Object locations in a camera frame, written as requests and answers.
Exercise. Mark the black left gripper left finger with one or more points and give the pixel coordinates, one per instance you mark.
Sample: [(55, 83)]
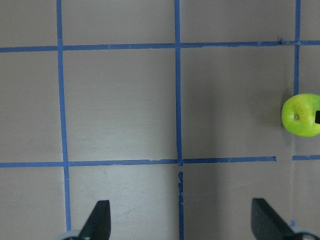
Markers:
[(98, 224)]

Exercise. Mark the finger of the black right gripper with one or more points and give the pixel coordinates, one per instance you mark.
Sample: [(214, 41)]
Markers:
[(317, 117)]

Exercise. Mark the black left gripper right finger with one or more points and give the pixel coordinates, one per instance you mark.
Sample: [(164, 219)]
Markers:
[(266, 224)]

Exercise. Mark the green apple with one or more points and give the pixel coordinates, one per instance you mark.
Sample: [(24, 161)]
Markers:
[(298, 115)]

